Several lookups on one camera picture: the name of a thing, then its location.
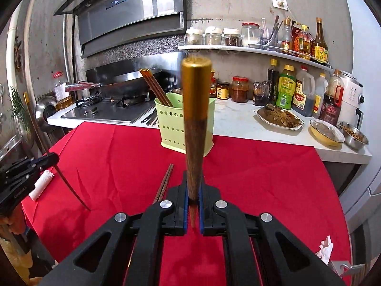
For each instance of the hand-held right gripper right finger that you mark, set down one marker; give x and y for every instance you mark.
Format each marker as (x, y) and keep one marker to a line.
(201, 214)

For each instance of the red-lid jar brown paste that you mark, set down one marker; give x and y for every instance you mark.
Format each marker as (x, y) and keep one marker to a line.
(240, 91)

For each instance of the steel gas stove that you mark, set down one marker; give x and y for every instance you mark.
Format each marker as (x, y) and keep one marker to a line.
(98, 113)

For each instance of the small orange-cap sauce bottle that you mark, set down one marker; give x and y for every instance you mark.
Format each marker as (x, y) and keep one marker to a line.
(286, 40)

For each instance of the white wall socket with plug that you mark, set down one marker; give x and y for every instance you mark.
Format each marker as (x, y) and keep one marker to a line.
(279, 1)

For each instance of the red seasoning packet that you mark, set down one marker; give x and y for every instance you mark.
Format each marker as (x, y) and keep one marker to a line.
(296, 40)

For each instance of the steel wok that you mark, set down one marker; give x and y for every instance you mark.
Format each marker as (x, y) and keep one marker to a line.
(128, 79)

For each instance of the red-lid glass jar white powder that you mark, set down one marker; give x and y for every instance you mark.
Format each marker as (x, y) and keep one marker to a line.
(251, 37)

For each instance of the dark sauce jug red cap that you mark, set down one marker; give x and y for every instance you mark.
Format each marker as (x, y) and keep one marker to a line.
(303, 95)

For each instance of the dark soy bottle yellow cap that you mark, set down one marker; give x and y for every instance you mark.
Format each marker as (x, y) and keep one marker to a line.
(273, 83)

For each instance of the yellow-label jar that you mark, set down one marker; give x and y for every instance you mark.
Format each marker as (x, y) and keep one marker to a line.
(223, 91)

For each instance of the grey range hood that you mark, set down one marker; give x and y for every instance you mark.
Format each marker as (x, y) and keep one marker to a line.
(128, 20)

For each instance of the pile of steel chopsticks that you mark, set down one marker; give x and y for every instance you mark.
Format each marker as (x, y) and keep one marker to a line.
(151, 119)

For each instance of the cooking oil bottle red cap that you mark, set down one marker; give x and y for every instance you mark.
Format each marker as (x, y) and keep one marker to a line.
(62, 95)

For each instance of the white kitchen appliance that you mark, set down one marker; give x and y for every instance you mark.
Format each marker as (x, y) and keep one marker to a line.
(352, 98)

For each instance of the person's left hand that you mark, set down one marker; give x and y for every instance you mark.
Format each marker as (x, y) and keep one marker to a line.
(13, 224)

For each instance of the green plant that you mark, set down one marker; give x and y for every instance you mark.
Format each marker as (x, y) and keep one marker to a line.
(19, 107)

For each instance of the white tissue roll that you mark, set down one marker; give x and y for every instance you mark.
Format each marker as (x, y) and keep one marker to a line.
(41, 183)

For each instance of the white wall shelf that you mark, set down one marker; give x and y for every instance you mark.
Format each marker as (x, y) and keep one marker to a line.
(226, 47)

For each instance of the red tablecloth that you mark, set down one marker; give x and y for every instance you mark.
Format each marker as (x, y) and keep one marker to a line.
(119, 161)

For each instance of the dark wall ornament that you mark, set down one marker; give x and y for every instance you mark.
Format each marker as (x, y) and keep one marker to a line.
(18, 53)

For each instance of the tall brown vinegar bottle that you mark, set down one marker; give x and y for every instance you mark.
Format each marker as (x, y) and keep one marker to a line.
(319, 49)

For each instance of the crumpled white tissue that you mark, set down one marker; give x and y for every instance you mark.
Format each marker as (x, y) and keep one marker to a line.
(326, 248)

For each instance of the white-lid spice jar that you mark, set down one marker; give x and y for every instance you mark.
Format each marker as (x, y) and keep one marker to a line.
(194, 37)
(213, 37)
(232, 38)

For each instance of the clear jug yellow cap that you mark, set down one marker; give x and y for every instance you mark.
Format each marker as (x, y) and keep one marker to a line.
(320, 98)

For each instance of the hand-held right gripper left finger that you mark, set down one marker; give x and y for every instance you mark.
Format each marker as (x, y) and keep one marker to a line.
(185, 214)

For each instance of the clear container dark contents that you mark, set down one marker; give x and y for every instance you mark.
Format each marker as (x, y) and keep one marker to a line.
(261, 95)

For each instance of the small red-lid sauce jar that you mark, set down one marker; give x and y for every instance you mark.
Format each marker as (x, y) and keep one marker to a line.
(213, 89)

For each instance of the green plastic utensil holder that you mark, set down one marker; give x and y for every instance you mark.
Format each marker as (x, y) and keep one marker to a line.
(172, 131)

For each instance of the white plate of brown food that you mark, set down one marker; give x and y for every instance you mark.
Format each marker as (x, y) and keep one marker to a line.
(278, 117)

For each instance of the tan speckled object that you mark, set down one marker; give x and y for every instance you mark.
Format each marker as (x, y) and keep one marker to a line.
(15, 256)

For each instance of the orange oil bottle yellow cap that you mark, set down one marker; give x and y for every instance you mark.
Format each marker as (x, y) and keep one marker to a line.
(305, 44)

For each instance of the grey metal bracket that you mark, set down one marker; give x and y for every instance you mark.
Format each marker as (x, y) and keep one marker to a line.
(345, 266)

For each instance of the steel bowl of food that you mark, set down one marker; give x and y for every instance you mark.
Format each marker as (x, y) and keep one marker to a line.
(354, 135)

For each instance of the green bottle yellow cap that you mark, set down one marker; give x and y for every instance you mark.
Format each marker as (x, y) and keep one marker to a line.
(286, 91)

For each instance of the yellow bowl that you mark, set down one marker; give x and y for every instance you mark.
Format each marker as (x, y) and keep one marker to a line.
(326, 132)

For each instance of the clear cup with utensils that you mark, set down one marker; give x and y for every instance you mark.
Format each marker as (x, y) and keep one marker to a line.
(269, 40)

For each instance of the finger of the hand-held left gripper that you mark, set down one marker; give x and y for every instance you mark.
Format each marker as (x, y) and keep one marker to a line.
(47, 159)
(20, 175)

